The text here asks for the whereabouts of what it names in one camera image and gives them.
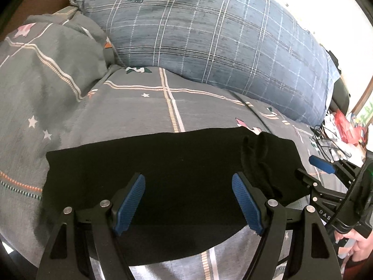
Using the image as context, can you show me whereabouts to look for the grey patterned duvet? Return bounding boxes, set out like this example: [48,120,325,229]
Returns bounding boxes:
[1,7,317,266]

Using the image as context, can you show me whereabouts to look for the person's right hand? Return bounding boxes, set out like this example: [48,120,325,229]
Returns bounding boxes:
[334,229,373,262]

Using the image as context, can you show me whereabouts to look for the black pants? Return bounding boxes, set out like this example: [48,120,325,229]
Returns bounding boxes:
[42,127,308,266]

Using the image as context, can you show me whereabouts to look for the blue plaid pillow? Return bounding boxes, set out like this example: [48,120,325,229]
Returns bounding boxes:
[70,0,339,126]

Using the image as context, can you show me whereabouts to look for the red clutter item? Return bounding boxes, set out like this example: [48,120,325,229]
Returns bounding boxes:
[334,109,367,145]

